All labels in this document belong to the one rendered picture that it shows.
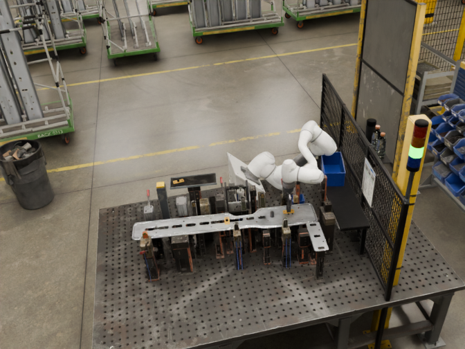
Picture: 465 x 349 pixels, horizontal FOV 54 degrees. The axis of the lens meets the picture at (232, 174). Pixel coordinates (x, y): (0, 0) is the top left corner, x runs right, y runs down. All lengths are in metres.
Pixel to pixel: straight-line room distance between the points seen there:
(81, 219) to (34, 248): 0.58
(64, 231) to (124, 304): 2.06
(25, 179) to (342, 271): 3.58
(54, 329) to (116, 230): 1.02
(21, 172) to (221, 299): 2.96
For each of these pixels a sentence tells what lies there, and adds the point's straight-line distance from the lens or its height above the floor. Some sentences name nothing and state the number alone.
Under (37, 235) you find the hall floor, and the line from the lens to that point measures 5.41.
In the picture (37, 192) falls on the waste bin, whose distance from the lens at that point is 5.66.
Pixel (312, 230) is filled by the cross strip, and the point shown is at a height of 1.00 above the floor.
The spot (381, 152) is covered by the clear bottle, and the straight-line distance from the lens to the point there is 3.32.
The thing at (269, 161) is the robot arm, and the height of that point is 1.04.
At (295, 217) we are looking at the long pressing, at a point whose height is 1.00.
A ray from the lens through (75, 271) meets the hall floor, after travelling 4.83.
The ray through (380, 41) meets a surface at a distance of 5.52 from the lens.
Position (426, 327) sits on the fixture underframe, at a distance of 3.93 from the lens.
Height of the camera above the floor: 3.26
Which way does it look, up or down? 35 degrees down
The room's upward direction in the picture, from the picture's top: 5 degrees counter-clockwise
